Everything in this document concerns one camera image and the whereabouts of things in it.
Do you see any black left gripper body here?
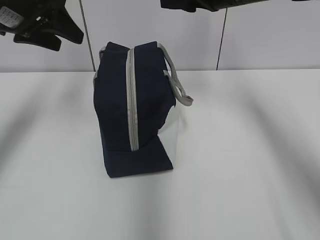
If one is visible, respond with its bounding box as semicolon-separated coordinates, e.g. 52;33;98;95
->
0;0;66;36

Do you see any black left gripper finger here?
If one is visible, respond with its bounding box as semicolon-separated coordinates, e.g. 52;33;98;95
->
41;0;84;45
13;32;62;52

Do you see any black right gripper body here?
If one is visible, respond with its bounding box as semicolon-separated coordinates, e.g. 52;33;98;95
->
160;0;262;13

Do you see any navy blue lunch bag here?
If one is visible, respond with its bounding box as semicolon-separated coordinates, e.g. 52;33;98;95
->
93;41;193;178

